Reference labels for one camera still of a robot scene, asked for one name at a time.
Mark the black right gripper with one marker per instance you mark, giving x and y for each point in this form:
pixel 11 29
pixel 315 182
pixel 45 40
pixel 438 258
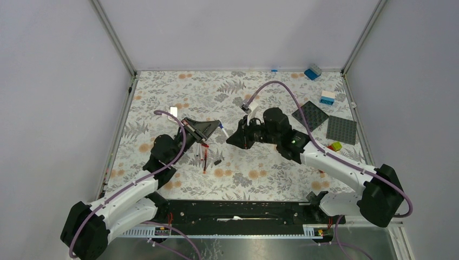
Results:
pixel 239 138

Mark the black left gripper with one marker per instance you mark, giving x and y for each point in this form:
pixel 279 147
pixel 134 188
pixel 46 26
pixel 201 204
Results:
pixel 200 131

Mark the white marker blue end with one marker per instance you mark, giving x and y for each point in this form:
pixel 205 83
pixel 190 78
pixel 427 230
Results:
pixel 224 130

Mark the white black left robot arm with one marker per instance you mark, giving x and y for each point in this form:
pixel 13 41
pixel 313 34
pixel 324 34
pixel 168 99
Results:
pixel 90 227

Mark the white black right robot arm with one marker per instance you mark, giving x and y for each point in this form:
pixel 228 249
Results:
pixel 378 189

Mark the orange red pen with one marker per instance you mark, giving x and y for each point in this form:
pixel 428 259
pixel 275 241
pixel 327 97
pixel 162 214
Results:
pixel 205 160

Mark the dark green lego baseplate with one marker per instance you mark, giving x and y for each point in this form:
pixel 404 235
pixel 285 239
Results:
pixel 313 115

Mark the floral table mat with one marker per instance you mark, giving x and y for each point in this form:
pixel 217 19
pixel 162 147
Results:
pixel 259 173

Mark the colourful lego brick pile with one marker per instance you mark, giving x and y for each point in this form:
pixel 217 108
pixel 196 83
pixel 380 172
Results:
pixel 335 146

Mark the white blue lego brick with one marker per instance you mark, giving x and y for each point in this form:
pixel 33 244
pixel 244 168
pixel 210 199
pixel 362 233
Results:
pixel 327 97

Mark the grey lego baseplate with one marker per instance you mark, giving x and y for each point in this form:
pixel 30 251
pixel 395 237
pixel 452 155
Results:
pixel 342 130

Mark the blue grey lego brick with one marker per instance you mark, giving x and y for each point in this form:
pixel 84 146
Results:
pixel 313 72

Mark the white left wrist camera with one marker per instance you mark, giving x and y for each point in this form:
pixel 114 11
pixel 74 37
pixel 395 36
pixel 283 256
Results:
pixel 173 111

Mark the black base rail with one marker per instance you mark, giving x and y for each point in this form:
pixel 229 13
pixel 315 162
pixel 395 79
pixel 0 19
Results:
pixel 213 217

